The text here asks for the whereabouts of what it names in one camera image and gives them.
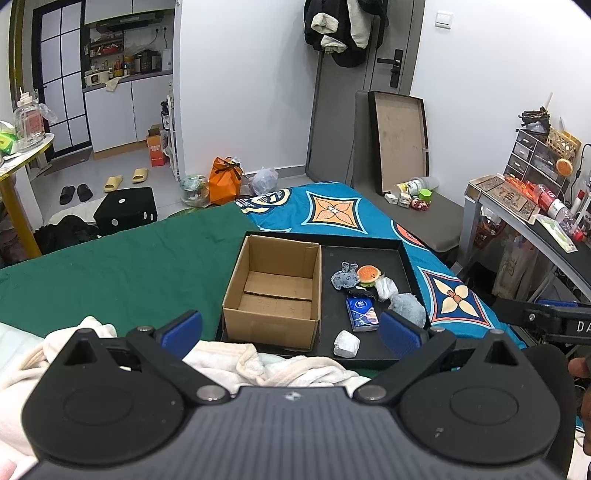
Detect left yellow slipper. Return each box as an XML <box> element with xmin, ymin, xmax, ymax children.
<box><xmin>104</xmin><ymin>175</ymin><xmax>123</xmax><ymax>193</ymax></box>

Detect white stuffing plastic bag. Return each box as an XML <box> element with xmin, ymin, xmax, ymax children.
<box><xmin>375</xmin><ymin>276</ymin><xmax>399</xmax><ymax>302</ymax></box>

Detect green blanket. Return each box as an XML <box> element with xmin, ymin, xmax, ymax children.
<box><xmin>1</xmin><ymin>204</ymin><xmax>256</xmax><ymax>340</ymax></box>

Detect red small toy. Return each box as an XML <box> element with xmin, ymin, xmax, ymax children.
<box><xmin>411</xmin><ymin>198</ymin><xmax>430</xmax><ymax>211</ymax></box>

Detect clear bag with items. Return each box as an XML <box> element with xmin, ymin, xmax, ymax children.
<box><xmin>179</xmin><ymin>174</ymin><xmax>209</xmax><ymax>208</ymax></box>

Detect white fluffy towel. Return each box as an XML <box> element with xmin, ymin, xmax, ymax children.
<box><xmin>1</xmin><ymin>316</ymin><xmax>369</xmax><ymax>479</ymax></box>

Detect blue tissue pack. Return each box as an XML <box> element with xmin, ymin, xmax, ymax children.
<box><xmin>346</xmin><ymin>296</ymin><xmax>379</xmax><ymax>332</ymax></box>

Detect yellow leg table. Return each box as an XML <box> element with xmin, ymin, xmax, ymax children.
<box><xmin>1</xmin><ymin>134</ymin><xmax>54</xmax><ymax>259</ymax></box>

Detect small drawer organizer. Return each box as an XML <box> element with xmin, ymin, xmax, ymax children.
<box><xmin>504</xmin><ymin>129</ymin><xmax>569</xmax><ymax>196</ymax></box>

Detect black grid sliding door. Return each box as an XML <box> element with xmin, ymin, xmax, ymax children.
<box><xmin>31</xmin><ymin>1</ymin><xmax>90</xmax><ymax>161</ymax></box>

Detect black shallow tray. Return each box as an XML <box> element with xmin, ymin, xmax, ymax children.
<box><xmin>218</xmin><ymin>232</ymin><xmax>423</xmax><ymax>369</ymax></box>

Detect blue denim rabbit plush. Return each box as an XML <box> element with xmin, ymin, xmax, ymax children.
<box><xmin>331</xmin><ymin>262</ymin><xmax>360</xmax><ymax>291</ymax></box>

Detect orange gift bag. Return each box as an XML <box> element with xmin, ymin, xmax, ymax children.
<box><xmin>207</xmin><ymin>157</ymin><xmax>243</xmax><ymax>205</ymax></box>

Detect yellow slipper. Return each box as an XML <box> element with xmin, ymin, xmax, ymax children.
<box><xmin>132</xmin><ymin>167</ymin><xmax>148</xmax><ymax>184</ymax></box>
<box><xmin>104</xmin><ymin>175</ymin><xmax>123</xmax><ymax>193</ymax></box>

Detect black dotted fabric pouch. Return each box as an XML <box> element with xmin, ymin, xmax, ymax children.
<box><xmin>346</xmin><ymin>285</ymin><xmax>375</xmax><ymax>299</ymax></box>

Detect green small container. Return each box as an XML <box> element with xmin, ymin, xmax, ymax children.
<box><xmin>419</xmin><ymin>188</ymin><xmax>433</xmax><ymax>205</ymax></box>

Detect hanging black white clothes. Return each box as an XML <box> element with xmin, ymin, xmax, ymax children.
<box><xmin>304</xmin><ymin>0</ymin><xmax>389</xmax><ymax>68</ymax></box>

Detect black slipper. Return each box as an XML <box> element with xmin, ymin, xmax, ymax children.
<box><xmin>59</xmin><ymin>185</ymin><xmax>76</xmax><ymax>205</ymax></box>
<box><xmin>77</xmin><ymin>184</ymin><xmax>93</xmax><ymax>202</ymax></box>

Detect black dice stool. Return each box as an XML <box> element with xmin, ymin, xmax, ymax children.
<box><xmin>93</xmin><ymin>187</ymin><xmax>158</xmax><ymax>236</ymax></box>

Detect grey side desk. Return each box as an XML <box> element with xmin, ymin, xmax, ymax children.
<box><xmin>452</xmin><ymin>174</ymin><xmax>590</xmax><ymax>299</ymax></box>

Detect white cup with print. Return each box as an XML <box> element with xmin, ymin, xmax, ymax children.
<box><xmin>398</xmin><ymin>176</ymin><xmax>439</xmax><ymax>196</ymax></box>

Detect small white packet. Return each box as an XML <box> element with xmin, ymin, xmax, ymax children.
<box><xmin>332</xmin><ymin>330</ymin><xmax>361</xmax><ymax>359</ymax></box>

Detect blue patterned blanket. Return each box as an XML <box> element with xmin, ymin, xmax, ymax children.
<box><xmin>235</xmin><ymin>182</ymin><xmax>526</xmax><ymax>349</ymax></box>

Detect orange burger plush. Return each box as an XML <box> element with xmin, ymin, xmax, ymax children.
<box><xmin>356</xmin><ymin>265</ymin><xmax>383</xmax><ymax>287</ymax></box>

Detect clear glass jar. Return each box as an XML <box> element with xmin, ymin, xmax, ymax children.
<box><xmin>14</xmin><ymin>92</ymin><xmax>45</xmax><ymax>151</ymax></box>

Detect brown cardboard box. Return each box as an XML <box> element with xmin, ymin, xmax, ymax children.
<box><xmin>222</xmin><ymin>234</ymin><xmax>322</xmax><ymax>352</ymax></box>

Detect left black slipper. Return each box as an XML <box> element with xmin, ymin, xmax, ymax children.
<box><xmin>59</xmin><ymin>185</ymin><xmax>76</xmax><ymax>205</ymax></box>

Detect white kitchen cabinet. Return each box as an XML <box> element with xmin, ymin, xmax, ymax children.
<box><xmin>84</xmin><ymin>74</ymin><xmax>172</xmax><ymax>153</ymax></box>

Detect white small box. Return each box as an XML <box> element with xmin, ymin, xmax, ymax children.
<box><xmin>384</xmin><ymin>193</ymin><xmax>399</xmax><ymax>205</ymax></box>

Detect black clothes pile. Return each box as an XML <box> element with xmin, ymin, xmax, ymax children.
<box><xmin>34</xmin><ymin>215</ymin><xmax>99</xmax><ymax>255</ymax></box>

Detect black framed board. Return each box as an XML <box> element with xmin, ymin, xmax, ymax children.
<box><xmin>369</xmin><ymin>91</ymin><xmax>430</xmax><ymax>194</ymax></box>

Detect grey pink fluffy plush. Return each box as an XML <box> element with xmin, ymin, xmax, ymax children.
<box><xmin>389</xmin><ymin>293</ymin><xmax>427</xmax><ymax>328</ymax></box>

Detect right black slipper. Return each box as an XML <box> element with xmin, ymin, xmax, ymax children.
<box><xmin>77</xmin><ymin>184</ymin><xmax>93</xmax><ymax>202</ymax></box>

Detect orange cardboard box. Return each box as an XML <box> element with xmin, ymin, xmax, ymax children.
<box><xmin>146</xmin><ymin>125</ymin><xmax>167</xmax><ymax>167</ymax></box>

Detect right yellow slipper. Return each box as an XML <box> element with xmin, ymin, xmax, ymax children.
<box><xmin>132</xmin><ymin>167</ymin><xmax>148</xmax><ymax>184</ymax></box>

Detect grey door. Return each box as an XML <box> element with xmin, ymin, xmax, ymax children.
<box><xmin>305</xmin><ymin>1</ymin><xmax>426</xmax><ymax>184</ymax></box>

